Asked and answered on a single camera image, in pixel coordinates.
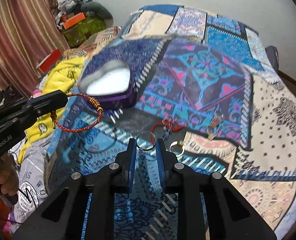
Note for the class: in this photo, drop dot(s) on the grey clothes pile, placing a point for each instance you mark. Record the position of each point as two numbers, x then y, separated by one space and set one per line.
91 7

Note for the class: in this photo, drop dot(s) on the red box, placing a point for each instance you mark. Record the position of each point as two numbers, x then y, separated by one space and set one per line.
49 62

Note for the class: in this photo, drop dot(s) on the orange shoe box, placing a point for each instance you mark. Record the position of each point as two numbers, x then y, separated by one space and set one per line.
73 20

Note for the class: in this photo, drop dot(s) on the purple heart-shaped jewelry box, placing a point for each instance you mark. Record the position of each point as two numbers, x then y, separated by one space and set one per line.
113 85

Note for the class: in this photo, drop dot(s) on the yellow cartoon blanket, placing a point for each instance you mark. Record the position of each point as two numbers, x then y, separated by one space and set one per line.
62 77

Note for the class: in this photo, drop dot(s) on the dark grey pillow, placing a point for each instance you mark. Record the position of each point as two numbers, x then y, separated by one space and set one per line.
272 53

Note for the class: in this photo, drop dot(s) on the blue patchwork bedspread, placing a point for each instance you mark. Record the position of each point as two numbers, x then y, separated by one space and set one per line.
188 64

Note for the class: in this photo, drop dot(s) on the green covered stand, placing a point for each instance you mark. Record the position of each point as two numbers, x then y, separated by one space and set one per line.
80 32

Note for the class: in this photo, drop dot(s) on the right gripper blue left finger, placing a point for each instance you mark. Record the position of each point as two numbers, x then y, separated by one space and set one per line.
127 161

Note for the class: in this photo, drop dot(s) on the striped red curtain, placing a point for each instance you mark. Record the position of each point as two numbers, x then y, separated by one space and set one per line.
28 34

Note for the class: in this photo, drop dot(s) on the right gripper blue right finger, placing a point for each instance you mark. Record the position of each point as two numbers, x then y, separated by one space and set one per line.
168 176

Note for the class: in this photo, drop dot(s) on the left hand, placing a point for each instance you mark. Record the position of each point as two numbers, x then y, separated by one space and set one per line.
8 176

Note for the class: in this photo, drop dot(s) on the bronze pendant charm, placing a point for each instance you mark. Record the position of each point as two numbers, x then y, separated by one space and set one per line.
213 127

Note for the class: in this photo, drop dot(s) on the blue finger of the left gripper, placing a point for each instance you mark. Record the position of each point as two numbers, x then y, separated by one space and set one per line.
47 103

